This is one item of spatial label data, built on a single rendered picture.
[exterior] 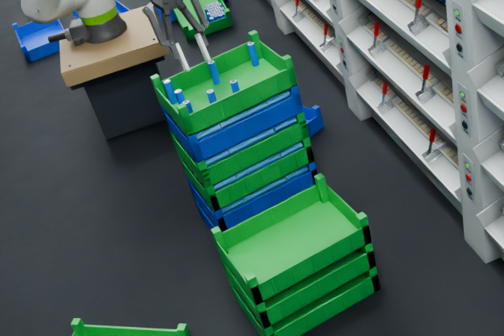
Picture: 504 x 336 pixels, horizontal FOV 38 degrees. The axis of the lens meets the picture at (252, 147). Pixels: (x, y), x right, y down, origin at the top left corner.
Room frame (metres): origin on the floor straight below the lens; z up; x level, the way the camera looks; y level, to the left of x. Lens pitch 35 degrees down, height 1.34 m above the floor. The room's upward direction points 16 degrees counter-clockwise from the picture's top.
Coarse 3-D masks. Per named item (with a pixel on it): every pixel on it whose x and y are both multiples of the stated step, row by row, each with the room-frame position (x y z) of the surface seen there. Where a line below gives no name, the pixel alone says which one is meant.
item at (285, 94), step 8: (280, 96) 1.51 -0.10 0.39; (288, 96) 1.52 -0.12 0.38; (256, 104) 1.50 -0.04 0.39; (264, 104) 1.50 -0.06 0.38; (272, 104) 1.51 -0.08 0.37; (240, 112) 1.49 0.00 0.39; (248, 112) 1.49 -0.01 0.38; (256, 112) 1.50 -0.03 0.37; (224, 120) 1.47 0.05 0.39; (232, 120) 1.47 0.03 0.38; (240, 120) 1.49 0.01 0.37; (208, 128) 1.46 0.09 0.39; (216, 128) 1.46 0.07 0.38; (200, 136) 1.45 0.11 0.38
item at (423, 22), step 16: (368, 0) 1.66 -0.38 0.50; (384, 0) 1.62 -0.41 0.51; (400, 0) 1.57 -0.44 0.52; (416, 0) 1.44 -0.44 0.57; (432, 0) 1.47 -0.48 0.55; (384, 16) 1.57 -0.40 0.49; (400, 16) 1.52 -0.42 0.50; (416, 16) 1.43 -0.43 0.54; (432, 16) 1.45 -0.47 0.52; (400, 32) 1.50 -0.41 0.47; (416, 32) 1.43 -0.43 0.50; (432, 32) 1.40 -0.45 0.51; (416, 48) 1.44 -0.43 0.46; (432, 48) 1.35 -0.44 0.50; (448, 48) 1.26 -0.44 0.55; (448, 64) 1.26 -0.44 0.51
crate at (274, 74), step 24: (240, 48) 1.69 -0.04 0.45; (264, 48) 1.66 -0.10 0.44; (192, 72) 1.65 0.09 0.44; (240, 72) 1.65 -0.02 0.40; (264, 72) 1.62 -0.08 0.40; (288, 72) 1.51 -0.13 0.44; (192, 96) 1.60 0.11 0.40; (216, 96) 1.57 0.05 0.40; (240, 96) 1.47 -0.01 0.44; (264, 96) 1.49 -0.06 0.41; (192, 120) 1.44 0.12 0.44; (216, 120) 1.45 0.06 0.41
